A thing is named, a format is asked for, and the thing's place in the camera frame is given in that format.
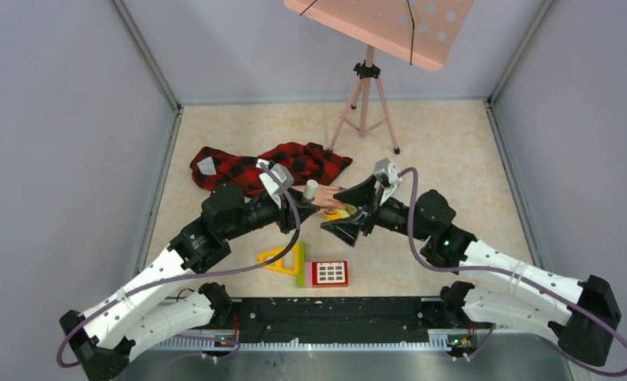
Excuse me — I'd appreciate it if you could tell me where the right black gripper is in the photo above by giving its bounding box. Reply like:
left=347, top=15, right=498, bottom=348
left=321, top=172, right=431, bottom=248

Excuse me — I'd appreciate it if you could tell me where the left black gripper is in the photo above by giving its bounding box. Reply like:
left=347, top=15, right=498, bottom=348
left=223, top=187, right=321, bottom=241

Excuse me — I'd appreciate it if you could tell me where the nail polish bottle grey cap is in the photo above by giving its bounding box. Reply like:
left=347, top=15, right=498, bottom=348
left=302, top=179, right=318, bottom=203

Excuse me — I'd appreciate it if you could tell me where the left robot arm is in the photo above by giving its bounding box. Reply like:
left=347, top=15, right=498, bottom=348
left=60, top=180, right=319, bottom=380

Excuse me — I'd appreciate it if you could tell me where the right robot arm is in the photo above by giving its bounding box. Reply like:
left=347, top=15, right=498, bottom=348
left=321, top=177, right=621, bottom=370

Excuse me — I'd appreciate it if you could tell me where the mannequin hand with painted nails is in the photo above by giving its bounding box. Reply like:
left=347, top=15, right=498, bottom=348
left=313, top=185, right=347, bottom=214

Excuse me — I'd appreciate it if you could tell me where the red black plaid shirt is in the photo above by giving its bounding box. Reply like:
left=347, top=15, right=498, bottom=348
left=189, top=142, right=353, bottom=198

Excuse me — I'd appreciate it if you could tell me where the yellow triangle toy piece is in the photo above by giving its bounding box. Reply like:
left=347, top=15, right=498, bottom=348
left=256, top=243, right=298, bottom=276

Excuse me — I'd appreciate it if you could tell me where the red window toy block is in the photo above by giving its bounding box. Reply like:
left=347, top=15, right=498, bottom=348
left=303, top=260, right=349, bottom=288

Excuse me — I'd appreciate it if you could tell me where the green toy plate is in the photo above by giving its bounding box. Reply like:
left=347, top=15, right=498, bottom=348
left=294, top=241, right=306, bottom=288

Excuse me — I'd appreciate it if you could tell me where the pink music stand tripod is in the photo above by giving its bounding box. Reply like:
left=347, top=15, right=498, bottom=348
left=327, top=44, right=402, bottom=155

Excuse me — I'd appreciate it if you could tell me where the pink perforated stand tray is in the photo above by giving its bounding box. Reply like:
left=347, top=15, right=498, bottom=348
left=283, top=0, right=474, bottom=71

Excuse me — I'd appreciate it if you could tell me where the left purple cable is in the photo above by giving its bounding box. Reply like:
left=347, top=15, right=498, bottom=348
left=56, top=163, right=302, bottom=368

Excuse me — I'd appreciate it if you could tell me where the purple cable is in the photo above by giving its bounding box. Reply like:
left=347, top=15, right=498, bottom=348
left=397, top=167, right=627, bottom=378
left=56, top=163, right=302, bottom=368

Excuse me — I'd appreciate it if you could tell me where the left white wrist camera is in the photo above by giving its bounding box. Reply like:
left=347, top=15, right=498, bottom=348
left=256, top=159, right=294, bottom=209

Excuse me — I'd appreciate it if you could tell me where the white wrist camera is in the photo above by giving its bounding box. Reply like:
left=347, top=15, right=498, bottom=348
left=256, top=159, right=294, bottom=209
left=373, top=158, right=402, bottom=199

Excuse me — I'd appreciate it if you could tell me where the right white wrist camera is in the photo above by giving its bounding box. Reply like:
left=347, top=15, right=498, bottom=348
left=373, top=158, right=402, bottom=199

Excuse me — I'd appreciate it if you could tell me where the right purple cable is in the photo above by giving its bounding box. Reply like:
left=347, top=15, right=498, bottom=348
left=397, top=167, right=627, bottom=378

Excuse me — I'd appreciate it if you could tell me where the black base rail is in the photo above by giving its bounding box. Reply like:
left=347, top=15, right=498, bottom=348
left=208, top=297, right=471, bottom=344

